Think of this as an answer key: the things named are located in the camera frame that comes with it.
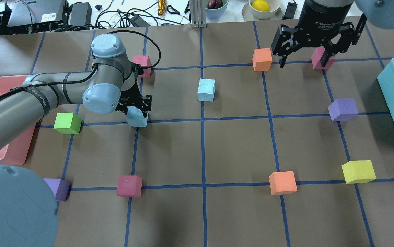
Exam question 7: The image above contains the purple foam block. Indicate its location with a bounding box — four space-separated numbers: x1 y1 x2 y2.
328 98 359 122
43 178 70 202

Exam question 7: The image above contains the orange foam block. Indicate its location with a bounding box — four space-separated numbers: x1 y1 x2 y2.
252 48 273 72
269 171 298 195

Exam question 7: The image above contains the red foam block far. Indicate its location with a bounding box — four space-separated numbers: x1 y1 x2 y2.
116 175 143 198

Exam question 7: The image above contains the red foam block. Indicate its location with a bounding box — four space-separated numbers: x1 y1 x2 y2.
116 175 143 198
132 55 152 77

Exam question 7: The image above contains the light blue foam block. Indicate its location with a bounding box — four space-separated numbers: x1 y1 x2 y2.
197 78 215 102

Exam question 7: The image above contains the yellow foam block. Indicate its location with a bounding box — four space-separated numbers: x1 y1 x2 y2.
341 161 377 184

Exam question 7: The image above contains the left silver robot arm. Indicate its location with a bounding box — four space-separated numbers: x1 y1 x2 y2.
0 30 152 149

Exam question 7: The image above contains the gold cylinder tool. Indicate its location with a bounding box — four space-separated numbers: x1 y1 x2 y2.
157 0 166 16

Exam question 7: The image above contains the orange foam block far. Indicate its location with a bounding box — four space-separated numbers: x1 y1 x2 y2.
269 171 298 195

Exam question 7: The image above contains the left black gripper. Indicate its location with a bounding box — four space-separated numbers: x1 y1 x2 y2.
114 65 152 117

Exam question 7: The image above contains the white bowl with lemon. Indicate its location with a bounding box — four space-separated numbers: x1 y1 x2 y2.
242 0 283 21

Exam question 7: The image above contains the black power adapter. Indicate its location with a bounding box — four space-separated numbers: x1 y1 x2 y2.
68 2 92 26

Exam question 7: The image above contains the red foam block near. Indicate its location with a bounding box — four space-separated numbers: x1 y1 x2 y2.
132 55 152 77

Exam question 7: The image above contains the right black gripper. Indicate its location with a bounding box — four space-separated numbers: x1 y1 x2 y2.
271 0 367 68

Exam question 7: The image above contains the purple foam block far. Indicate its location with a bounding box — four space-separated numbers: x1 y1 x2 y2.
43 178 70 202

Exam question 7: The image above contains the aluminium frame post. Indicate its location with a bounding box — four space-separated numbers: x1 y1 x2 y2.
189 0 207 28

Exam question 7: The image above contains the purple foam block near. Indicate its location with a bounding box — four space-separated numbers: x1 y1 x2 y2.
328 98 359 122

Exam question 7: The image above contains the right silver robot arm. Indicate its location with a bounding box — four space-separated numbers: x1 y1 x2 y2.
271 0 394 67

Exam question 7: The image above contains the bowl with fruit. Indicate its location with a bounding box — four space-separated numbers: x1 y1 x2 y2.
205 0 229 19

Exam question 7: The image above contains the black computer box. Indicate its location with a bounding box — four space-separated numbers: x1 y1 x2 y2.
7 0 69 31

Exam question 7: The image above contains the pink plastic tray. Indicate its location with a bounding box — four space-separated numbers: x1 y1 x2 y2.
0 75 37 166

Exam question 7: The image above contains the orange foam block near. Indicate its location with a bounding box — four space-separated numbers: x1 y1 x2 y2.
252 48 273 72

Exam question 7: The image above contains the red foam block corner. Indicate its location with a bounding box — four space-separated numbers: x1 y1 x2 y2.
311 47 336 71

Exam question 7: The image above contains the green foam block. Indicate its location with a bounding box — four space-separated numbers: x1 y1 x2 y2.
53 113 82 135

